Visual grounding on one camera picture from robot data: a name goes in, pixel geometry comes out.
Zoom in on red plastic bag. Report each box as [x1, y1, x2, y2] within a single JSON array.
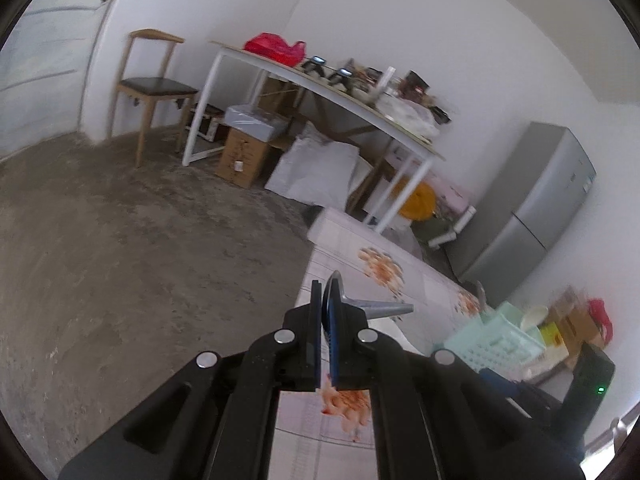
[[243, 32, 306, 67]]

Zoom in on clutter boxes on table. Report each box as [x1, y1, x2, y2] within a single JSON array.
[[297, 55, 450, 142]]

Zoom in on silver refrigerator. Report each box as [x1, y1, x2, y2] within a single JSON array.
[[446, 122, 597, 306]]

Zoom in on pink patterned box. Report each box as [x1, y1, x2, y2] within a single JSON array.
[[384, 144, 478, 252]]

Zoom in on large white sack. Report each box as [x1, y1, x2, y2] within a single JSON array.
[[265, 122, 359, 210]]

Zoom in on floral plaid tablecloth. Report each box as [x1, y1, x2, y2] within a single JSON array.
[[267, 206, 572, 480]]

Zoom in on white side table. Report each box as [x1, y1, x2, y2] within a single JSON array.
[[181, 41, 440, 234]]

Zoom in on white plastic ladle spoon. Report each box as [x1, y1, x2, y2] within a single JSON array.
[[520, 306, 549, 332]]

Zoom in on yellow plastic bag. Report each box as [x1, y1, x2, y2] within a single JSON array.
[[398, 182, 437, 221]]

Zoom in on brown cardboard box under table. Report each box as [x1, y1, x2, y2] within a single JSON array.
[[215, 128, 270, 188]]

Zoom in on wooden chair dark seat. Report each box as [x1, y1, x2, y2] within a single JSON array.
[[107, 28, 198, 168]]

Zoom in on cardboard box on stool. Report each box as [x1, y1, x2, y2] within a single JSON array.
[[548, 287, 605, 358]]

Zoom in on mint green utensil holder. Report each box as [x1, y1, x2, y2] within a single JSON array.
[[442, 301, 546, 378]]

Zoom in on long metal spoon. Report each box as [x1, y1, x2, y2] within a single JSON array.
[[322, 271, 414, 320]]

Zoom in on red bag on box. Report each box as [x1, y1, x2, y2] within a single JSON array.
[[588, 298, 613, 346]]

